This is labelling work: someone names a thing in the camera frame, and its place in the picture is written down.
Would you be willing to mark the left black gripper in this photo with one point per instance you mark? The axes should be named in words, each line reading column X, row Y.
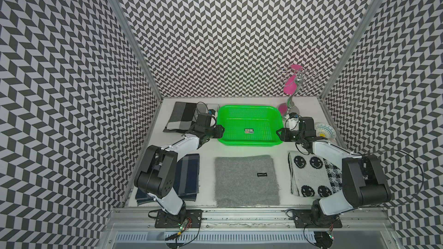
column 219, row 131

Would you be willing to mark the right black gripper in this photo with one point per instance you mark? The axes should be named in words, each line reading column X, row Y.
column 284, row 135

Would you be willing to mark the smiley black white scarf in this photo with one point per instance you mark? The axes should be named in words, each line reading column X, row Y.
column 312, row 176

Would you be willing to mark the green plastic basket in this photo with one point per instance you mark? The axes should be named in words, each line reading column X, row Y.
column 265, row 120

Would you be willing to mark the navy striped scarf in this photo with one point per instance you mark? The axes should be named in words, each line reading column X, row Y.
column 186, row 177

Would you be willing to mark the grey knitted scarf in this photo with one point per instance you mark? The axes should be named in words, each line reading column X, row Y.
column 246, row 182

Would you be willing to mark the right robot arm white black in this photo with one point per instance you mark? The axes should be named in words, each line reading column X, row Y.
column 363, row 180

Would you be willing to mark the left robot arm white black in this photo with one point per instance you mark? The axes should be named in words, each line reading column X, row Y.
column 156, row 172

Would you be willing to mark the grey black checked scarf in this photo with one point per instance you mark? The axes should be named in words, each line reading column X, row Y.
column 184, row 115

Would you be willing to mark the patterned ceramic bowl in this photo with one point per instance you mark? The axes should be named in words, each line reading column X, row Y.
column 325, row 130

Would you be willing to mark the chrome glass holder stand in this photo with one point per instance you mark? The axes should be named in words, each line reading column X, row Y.
column 289, row 106

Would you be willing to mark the pink plastic wine glass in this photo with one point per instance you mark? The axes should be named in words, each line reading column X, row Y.
column 295, row 81

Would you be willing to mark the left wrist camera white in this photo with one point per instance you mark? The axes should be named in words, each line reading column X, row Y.
column 211, row 112

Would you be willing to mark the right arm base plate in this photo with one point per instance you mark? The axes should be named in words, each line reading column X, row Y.
column 316, row 219

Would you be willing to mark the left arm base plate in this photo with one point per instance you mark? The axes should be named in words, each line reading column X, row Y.
column 168, row 221

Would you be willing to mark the aluminium front rail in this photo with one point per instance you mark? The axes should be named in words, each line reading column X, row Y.
column 261, row 218

